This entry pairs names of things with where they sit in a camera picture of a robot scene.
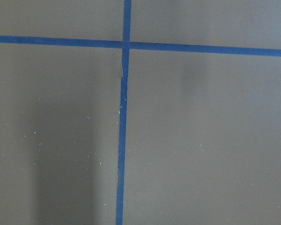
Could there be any vertical blue tape strip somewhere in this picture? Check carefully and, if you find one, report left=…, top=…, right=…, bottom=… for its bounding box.
left=115, top=0, right=132, bottom=225

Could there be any horizontal blue tape strip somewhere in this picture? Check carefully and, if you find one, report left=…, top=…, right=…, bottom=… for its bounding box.
left=0, top=35, right=281, bottom=57

